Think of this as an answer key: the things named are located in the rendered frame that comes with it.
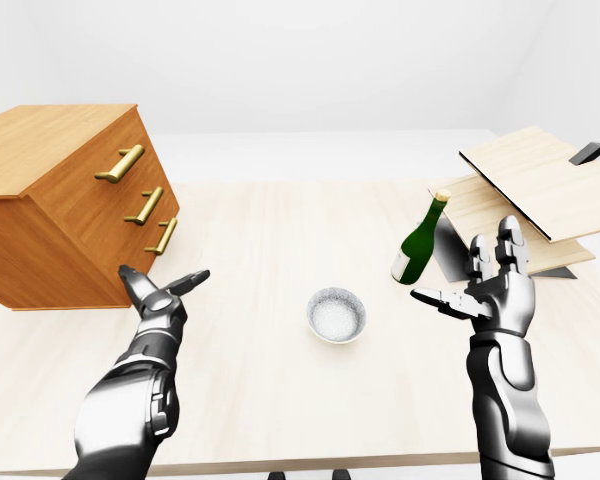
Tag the wooden cabinet drawer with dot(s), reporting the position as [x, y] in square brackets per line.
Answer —
[80, 190]
[105, 235]
[139, 260]

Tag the pale wooden slat board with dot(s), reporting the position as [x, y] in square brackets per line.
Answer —
[472, 205]

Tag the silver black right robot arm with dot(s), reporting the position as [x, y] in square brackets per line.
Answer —
[510, 410]

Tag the wooden cabinet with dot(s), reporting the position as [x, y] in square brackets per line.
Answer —
[40, 250]

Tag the pale wooden board dark edge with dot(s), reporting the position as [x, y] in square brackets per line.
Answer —
[530, 175]

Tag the white speckled bowl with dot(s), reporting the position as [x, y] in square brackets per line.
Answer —
[336, 316]

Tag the green glass bottle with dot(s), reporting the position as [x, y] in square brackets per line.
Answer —
[417, 245]

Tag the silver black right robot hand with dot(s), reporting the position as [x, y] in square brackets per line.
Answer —
[505, 300]

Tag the small dark shape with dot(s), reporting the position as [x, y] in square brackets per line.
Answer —
[341, 475]
[276, 475]

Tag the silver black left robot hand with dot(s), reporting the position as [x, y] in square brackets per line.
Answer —
[160, 302]

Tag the black wedge block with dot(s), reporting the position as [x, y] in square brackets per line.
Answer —
[587, 152]

